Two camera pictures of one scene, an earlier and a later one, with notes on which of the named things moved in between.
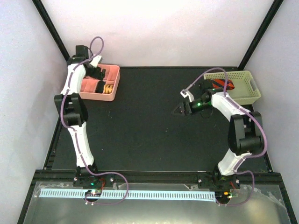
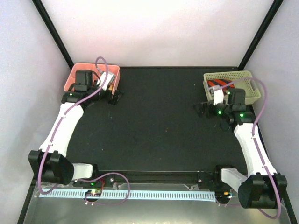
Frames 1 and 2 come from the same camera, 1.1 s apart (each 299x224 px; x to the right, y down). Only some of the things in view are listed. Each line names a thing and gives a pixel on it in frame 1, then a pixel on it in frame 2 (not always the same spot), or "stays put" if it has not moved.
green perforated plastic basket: x=245 y=88 stays put
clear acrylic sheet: x=252 y=204 stays put
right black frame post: x=256 y=42 stays put
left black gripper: x=97 y=74 → x=114 y=100
